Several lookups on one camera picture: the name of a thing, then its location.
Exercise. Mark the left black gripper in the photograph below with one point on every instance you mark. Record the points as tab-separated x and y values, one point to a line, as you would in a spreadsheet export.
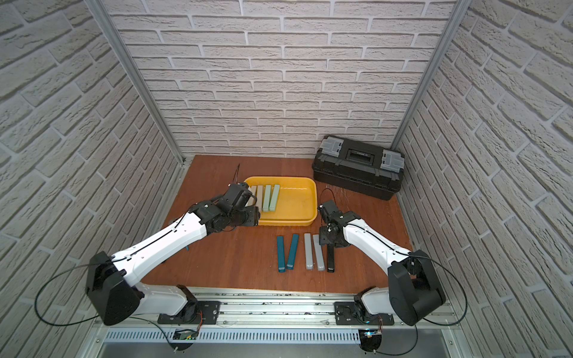
250	215

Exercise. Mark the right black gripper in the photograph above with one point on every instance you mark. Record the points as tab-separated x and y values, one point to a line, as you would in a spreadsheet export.
324	236

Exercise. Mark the black folding pruner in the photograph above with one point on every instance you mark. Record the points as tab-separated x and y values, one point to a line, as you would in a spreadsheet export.
330	259

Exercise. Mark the light green pruner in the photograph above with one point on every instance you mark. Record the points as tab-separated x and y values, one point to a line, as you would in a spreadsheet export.
267	198
274	198

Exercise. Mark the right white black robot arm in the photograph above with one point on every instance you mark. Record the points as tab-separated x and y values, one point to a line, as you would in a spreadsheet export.
414	289

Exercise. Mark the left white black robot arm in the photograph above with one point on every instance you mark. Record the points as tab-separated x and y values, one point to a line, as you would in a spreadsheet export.
114	282

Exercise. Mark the grey pruner left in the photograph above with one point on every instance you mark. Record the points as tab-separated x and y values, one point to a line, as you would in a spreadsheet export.
308	251

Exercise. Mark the grey pruner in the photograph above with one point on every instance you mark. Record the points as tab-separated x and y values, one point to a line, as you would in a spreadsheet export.
308	251
320	262

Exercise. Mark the grey pruner right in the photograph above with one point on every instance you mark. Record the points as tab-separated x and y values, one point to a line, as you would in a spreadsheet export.
320	262

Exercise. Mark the yellow plastic tray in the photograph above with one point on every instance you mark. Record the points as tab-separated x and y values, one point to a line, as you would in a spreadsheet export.
297	200

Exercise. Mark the teal pruner right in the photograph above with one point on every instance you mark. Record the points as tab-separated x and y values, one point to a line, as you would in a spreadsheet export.
292	252

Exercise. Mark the teal pruner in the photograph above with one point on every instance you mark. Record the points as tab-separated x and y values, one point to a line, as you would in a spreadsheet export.
292	252
281	254

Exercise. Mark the teal pruner left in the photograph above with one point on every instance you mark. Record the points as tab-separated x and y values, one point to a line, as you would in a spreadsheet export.
281	254

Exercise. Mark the black plastic toolbox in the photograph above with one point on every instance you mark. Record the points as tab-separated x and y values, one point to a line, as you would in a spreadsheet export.
359	167

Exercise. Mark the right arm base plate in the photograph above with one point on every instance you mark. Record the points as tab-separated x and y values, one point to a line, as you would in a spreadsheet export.
351	313

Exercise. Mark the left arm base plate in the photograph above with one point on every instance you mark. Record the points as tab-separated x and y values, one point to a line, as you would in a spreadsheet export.
205	312

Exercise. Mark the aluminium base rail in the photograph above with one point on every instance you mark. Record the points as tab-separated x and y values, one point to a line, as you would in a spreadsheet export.
267	317

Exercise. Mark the left aluminium corner post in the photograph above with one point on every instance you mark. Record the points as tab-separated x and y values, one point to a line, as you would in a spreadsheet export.
105	22

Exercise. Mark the aluminium corner post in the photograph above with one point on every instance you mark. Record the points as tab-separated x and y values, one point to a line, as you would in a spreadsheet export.
105	22
455	19

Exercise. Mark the right aluminium corner post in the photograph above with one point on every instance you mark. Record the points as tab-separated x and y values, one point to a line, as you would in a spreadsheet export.
455	19

